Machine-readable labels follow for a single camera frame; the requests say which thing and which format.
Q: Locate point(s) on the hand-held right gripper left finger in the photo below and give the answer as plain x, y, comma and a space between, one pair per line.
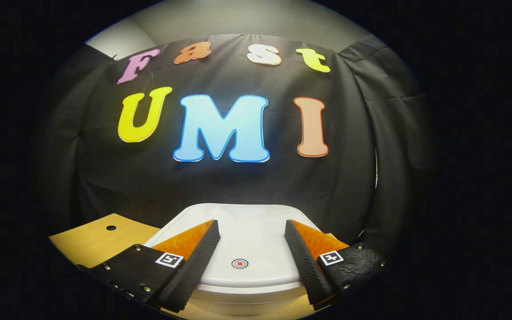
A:
196, 266

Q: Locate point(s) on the black backdrop cloth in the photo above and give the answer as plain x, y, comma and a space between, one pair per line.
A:
238, 182

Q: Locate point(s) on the white desktop garbage bin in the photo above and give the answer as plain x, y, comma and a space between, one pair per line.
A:
247, 231

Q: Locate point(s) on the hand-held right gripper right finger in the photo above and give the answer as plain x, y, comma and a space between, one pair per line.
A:
305, 266

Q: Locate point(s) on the wooden desktop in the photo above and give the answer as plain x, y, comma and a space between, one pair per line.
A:
100, 240

